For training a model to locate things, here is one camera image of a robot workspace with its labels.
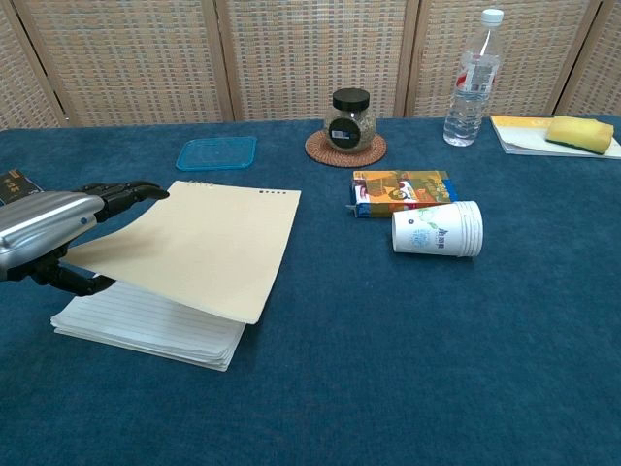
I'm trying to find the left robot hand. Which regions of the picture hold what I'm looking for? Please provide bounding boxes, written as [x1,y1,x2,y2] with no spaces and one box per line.
[0,180,171,297]

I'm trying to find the beige notepad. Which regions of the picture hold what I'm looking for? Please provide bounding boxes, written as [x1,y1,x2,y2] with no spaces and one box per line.
[49,180,303,373]

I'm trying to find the black and gold small box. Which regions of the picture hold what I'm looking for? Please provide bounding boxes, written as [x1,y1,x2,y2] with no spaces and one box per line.
[0,168,45,207]

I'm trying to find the blue plastic container lid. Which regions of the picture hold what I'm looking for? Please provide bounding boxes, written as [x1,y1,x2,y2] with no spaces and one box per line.
[175,135,258,172]

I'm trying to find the woven folding screen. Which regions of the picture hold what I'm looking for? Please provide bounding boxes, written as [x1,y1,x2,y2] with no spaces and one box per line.
[0,0,621,131]

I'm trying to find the round woven coaster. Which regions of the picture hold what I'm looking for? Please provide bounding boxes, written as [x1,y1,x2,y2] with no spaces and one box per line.
[304,130,389,169]

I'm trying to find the glass jar with black lid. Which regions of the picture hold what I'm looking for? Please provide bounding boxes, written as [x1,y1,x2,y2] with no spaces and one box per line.
[323,87,378,153]

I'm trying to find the colourful carton box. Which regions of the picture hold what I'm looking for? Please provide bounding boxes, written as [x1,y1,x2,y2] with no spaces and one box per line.
[345,169,460,219]

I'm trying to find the blue table cloth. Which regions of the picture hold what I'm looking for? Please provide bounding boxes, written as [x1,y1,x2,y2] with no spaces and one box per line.
[0,115,621,466]

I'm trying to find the white paper cup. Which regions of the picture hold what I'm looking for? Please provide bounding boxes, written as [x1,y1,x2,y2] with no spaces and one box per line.
[391,199,484,258]

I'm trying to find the clear plastic water bottle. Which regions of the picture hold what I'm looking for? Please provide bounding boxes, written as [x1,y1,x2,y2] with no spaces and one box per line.
[442,8,505,148]

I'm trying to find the white and orange book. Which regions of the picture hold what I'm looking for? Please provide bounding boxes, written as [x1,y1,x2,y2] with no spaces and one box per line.
[489,115,621,161]

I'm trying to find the yellow sponge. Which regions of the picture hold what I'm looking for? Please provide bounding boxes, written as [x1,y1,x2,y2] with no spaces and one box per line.
[543,115,615,156]

